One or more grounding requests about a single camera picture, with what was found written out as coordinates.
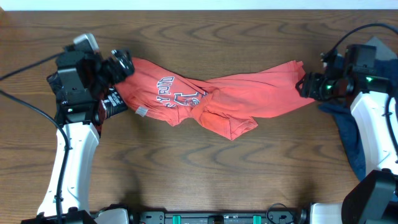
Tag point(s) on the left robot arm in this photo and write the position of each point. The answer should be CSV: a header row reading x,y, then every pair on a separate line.
x,y
66,199

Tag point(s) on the black printed folded shirt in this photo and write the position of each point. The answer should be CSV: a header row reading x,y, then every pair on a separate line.
x,y
79,106

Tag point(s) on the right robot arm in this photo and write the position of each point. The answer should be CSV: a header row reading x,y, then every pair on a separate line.
x,y
355,79

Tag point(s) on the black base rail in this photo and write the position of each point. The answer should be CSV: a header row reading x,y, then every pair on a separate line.
x,y
278,216

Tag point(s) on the grey garment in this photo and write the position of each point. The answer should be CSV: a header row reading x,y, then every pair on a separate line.
x,y
383,52

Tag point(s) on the red soccer t-shirt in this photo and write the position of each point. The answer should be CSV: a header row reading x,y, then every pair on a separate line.
x,y
228,105

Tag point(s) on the navy blue garment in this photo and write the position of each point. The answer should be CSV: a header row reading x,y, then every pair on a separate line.
x,y
347,127

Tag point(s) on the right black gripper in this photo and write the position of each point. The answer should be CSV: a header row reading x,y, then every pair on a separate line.
x,y
311,86

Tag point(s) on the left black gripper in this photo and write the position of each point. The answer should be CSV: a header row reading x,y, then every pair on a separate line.
x,y
117,66

